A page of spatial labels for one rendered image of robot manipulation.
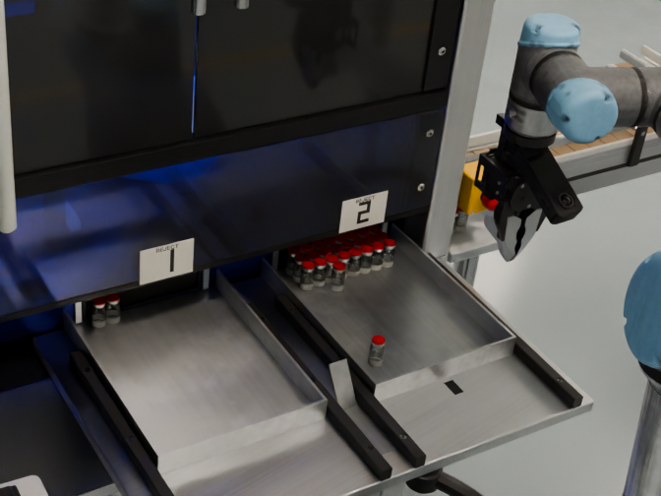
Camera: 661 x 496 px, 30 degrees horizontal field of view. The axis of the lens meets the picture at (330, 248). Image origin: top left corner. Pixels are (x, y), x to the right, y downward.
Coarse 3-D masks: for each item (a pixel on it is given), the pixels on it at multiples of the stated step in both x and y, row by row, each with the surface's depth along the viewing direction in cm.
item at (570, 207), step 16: (528, 160) 164; (544, 160) 165; (528, 176) 165; (544, 176) 164; (560, 176) 165; (544, 192) 163; (560, 192) 163; (544, 208) 163; (560, 208) 162; (576, 208) 163
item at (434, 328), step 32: (416, 256) 208; (288, 288) 194; (320, 288) 200; (352, 288) 201; (384, 288) 202; (416, 288) 203; (448, 288) 202; (320, 320) 188; (352, 320) 194; (384, 320) 195; (416, 320) 196; (448, 320) 197; (480, 320) 196; (352, 352) 188; (384, 352) 189; (416, 352) 189; (448, 352) 190; (480, 352) 187; (384, 384) 178; (416, 384) 182
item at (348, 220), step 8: (384, 192) 195; (352, 200) 192; (360, 200) 193; (368, 200) 194; (376, 200) 195; (384, 200) 196; (344, 208) 192; (352, 208) 193; (360, 208) 194; (376, 208) 196; (384, 208) 197; (344, 216) 193; (352, 216) 194; (368, 216) 196; (376, 216) 197; (384, 216) 198; (344, 224) 194; (352, 224) 195; (360, 224) 196; (368, 224) 197
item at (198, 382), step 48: (96, 336) 185; (144, 336) 186; (192, 336) 187; (240, 336) 189; (144, 384) 177; (192, 384) 178; (240, 384) 180; (288, 384) 181; (144, 432) 165; (192, 432) 170; (240, 432) 168
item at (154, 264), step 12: (192, 240) 179; (144, 252) 176; (156, 252) 177; (168, 252) 178; (180, 252) 179; (192, 252) 181; (144, 264) 177; (156, 264) 178; (168, 264) 179; (180, 264) 181; (192, 264) 182; (144, 276) 178; (156, 276) 179; (168, 276) 181
